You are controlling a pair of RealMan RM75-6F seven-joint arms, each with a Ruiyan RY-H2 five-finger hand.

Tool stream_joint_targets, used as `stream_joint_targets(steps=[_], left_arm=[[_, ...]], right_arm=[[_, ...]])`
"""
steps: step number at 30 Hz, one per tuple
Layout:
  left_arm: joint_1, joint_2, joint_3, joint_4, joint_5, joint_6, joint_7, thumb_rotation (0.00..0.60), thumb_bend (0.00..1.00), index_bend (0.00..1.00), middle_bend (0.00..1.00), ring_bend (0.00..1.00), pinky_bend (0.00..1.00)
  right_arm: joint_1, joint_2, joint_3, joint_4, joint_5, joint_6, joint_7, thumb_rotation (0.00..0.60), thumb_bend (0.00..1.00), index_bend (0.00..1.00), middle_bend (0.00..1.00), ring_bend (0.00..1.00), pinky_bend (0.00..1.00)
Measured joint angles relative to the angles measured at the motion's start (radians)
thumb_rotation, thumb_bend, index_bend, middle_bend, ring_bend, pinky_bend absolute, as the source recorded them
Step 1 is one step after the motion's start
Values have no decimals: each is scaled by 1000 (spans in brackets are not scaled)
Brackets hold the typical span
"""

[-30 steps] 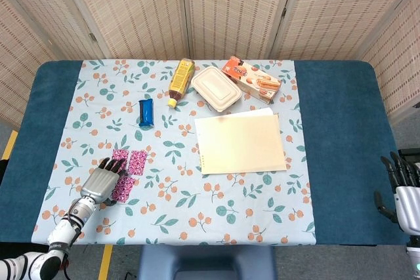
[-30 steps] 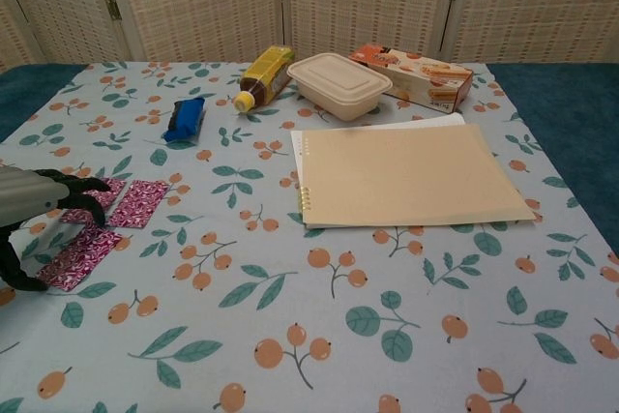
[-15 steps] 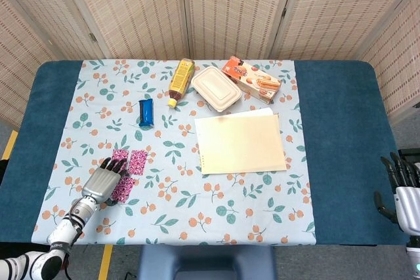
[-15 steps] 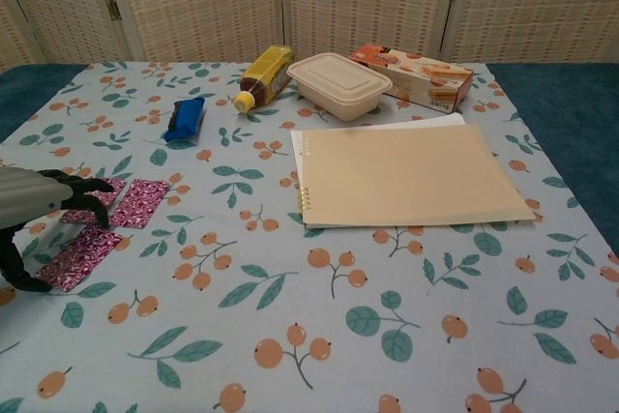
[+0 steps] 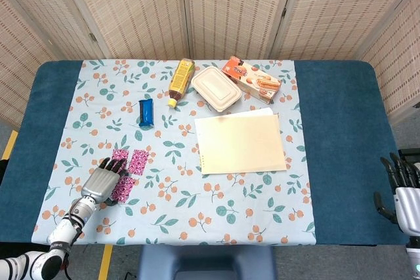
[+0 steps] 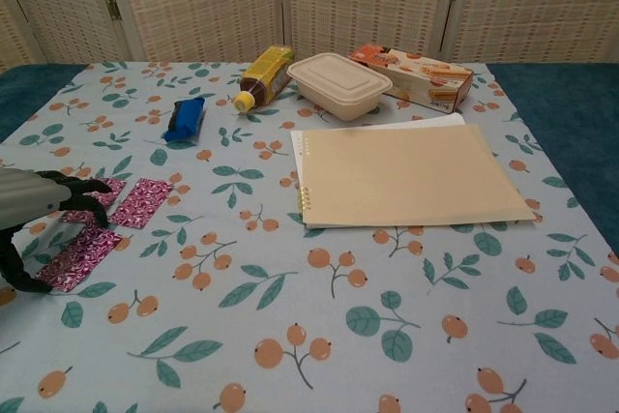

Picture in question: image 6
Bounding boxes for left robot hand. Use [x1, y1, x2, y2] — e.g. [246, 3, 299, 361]
[0, 166, 128, 294]

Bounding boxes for pink patterned packet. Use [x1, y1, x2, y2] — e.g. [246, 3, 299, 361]
[34, 228, 123, 294]
[60, 177, 128, 223]
[109, 177, 175, 231]

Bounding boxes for blue snack pack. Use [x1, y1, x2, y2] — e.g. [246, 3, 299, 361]
[162, 97, 207, 144]

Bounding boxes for tea bottle with yellow label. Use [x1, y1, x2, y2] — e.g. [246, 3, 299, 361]
[233, 44, 296, 113]

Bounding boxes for floral tablecloth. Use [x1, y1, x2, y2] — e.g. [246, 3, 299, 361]
[0, 60, 619, 413]

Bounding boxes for beige lidded lunch box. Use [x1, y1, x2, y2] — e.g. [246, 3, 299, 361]
[285, 52, 394, 123]

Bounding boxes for orange biscuit box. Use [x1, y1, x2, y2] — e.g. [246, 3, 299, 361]
[347, 43, 474, 108]

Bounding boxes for white paper sheets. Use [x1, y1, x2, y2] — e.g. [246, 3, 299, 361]
[410, 111, 466, 130]

